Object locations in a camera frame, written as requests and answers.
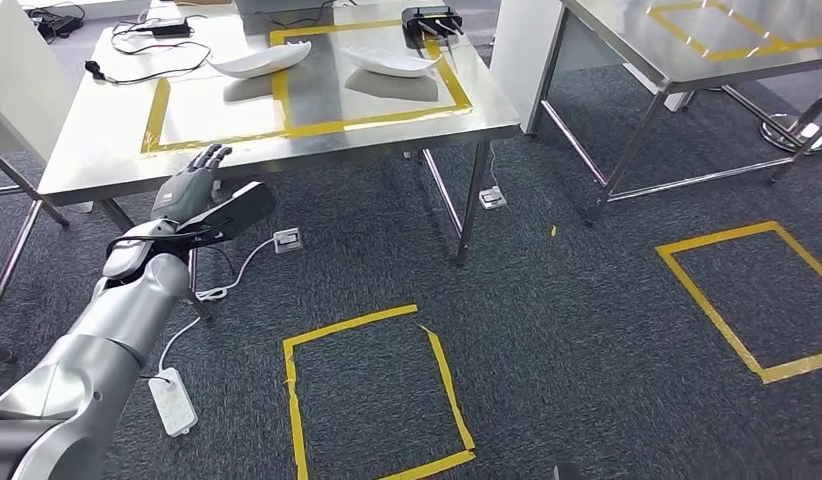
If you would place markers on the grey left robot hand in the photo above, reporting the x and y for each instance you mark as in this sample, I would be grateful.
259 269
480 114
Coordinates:
186 192

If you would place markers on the silver round stanchion base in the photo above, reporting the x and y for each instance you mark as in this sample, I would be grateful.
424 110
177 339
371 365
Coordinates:
792 136

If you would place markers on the white curved plastic part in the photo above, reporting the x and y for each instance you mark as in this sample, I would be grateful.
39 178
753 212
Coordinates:
391 63
258 61

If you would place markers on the white floor socket box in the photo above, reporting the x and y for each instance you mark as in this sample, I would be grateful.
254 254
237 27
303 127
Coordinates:
288 240
492 197

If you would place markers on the black robot bracket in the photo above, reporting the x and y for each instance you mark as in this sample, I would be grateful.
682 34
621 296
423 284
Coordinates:
566 472

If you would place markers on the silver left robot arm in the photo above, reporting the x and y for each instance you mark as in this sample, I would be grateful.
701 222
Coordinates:
106 344

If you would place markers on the black power adapter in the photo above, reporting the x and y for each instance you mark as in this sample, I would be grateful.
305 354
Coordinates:
169 28

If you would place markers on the white power strip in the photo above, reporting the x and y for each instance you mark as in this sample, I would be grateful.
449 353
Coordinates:
172 404

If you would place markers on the black router with antennas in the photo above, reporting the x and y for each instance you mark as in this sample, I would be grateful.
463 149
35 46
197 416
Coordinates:
431 18

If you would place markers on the yellow tape rectangle on table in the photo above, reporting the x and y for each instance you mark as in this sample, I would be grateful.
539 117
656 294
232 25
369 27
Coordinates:
749 51

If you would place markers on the white board panel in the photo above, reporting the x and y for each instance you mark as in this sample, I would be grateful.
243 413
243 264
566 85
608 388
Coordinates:
20 79
517 66
653 83

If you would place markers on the steel workbench table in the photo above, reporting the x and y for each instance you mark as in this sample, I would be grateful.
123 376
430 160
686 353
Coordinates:
86 159

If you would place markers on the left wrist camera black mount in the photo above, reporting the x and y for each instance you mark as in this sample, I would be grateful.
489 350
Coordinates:
239 208

